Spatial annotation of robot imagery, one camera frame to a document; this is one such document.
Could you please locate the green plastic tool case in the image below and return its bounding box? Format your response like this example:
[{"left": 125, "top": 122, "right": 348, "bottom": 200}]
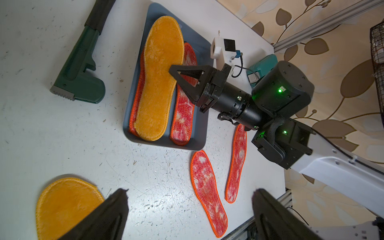
[{"left": 247, "top": 54, "right": 278, "bottom": 88}]

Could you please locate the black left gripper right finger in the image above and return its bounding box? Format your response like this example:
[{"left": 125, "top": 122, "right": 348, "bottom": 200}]
[{"left": 252, "top": 189, "right": 321, "bottom": 240}]

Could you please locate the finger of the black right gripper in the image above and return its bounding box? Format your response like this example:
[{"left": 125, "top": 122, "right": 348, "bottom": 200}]
[{"left": 169, "top": 64, "right": 232, "bottom": 107}]

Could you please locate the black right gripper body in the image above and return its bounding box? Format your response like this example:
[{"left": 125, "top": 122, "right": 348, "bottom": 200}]
[{"left": 196, "top": 61, "right": 315, "bottom": 130}]

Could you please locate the yellow insole horizontal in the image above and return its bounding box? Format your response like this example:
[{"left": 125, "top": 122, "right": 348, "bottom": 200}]
[{"left": 134, "top": 16, "right": 185, "bottom": 141}]

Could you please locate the grey-blue storage tray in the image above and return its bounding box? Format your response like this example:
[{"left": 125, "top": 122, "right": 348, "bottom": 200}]
[{"left": 123, "top": 3, "right": 214, "bottom": 151}]

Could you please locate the black wire basket right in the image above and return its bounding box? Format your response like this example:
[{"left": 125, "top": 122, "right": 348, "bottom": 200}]
[{"left": 370, "top": 22, "right": 384, "bottom": 123}]

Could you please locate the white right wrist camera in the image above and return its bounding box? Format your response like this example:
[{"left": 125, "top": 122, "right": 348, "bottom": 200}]
[{"left": 211, "top": 37, "right": 242, "bottom": 73}]

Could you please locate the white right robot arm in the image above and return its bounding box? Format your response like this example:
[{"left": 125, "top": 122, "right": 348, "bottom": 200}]
[{"left": 169, "top": 61, "right": 384, "bottom": 240}]

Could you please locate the aluminium frame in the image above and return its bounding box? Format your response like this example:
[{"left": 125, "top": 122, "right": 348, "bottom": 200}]
[{"left": 273, "top": 0, "right": 384, "bottom": 52}]

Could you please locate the red insole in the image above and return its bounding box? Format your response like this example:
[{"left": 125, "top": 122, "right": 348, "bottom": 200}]
[
  {"left": 225, "top": 125, "right": 247, "bottom": 204},
  {"left": 170, "top": 43, "right": 198, "bottom": 146},
  {"left": 129, "top": 53, "right": 145, "bottom": 137},
  {"left": 190, "top": 150, "right": 228, "bottom": 238}
]

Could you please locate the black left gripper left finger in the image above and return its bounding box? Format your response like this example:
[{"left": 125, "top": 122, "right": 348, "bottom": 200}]
[{"left": 60, "top": 189, "right": 129, "bottom": 240}]

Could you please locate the green pipe wrench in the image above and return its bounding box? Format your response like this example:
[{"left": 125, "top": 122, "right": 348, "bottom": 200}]
[{"left": 50, "top": 0, "right": 116, "bottom": 104}]

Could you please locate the yellow insole vertical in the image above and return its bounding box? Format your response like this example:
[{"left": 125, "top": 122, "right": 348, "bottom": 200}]
[{"left": 36, "top": 177, "right": 105, "bottom": 240}]

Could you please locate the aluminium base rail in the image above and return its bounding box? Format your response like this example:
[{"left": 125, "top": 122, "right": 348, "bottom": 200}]
[{"left": 222, "top": 188, "right": 293, "bottom": 240}]

